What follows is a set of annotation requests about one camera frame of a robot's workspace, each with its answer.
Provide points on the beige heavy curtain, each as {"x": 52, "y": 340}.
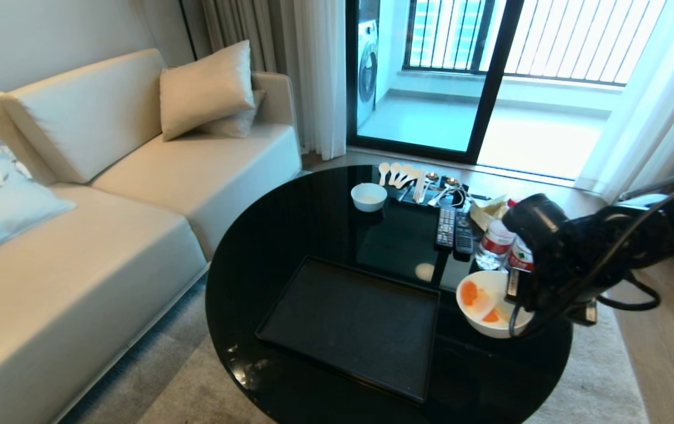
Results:
{"x": 236, "y": 29}

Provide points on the grey floor rug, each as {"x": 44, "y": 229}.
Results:
{"x": 195, "y": 388}

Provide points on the large beige satin cushion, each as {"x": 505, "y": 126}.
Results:
{"x": 204, "y": 88}

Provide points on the white chopsticks pack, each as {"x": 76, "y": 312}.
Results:
{"x": 419, "y": 187}

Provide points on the cream leather sofa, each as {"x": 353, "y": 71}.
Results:
{"x": 136, "y": 235}

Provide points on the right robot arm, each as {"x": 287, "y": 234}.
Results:
{"x": 596, "y": 235}

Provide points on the black remote with coloured buttons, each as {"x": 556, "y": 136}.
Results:
{"x": 445, "y": 227}

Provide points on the small beige cushion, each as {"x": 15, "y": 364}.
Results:
{"x": 236, "y": 123}

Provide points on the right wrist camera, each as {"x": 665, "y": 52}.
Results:
{"x": 585, "y": 312}

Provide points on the orange peel scrap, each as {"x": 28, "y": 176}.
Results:
{"x": 469, "y": 292}
{"x": 490, "y": 317}

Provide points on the white washing machine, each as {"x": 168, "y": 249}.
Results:
{"x": 367, "y": 70}

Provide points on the black rectangular tray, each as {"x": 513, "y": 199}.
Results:
{"x": 354, "y": 324}

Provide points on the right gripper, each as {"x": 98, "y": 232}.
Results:
{"x": 540, "y": 288}

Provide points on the black framed glass sliding door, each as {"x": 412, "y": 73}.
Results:
{"x": 492, "y": 76}

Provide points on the small empty white bowl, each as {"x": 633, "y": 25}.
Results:
{"x": 368, "y": 197}

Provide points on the black remote control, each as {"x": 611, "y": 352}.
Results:
{"x": 464, "y": 232}

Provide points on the pale blue printed cushion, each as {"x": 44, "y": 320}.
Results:
{"x": 1, "y": 200}

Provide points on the pale paper snack pack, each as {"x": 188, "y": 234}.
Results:
{"x": 490, "y": 211}

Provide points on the white bowl with food scraps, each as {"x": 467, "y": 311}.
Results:
{"x": 484, "y": 280}

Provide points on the white sheer curtain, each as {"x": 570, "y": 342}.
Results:
{"x": 654, "y": 106}
{"x": 319, "y": 70}

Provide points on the round black glass table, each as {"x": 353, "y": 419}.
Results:
{"x": 313, "y": 224}

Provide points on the water bottle with red label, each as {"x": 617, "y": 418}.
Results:
{"x": 494, "y": 244}
{"x": 520, "y": 256}

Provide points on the black balcony railing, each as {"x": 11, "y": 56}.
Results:
{"x": 548, "y": 35}

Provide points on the metal spoon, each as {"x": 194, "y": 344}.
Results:
{"x": 450, "y": 182}
{"x": 431, "y": 176}

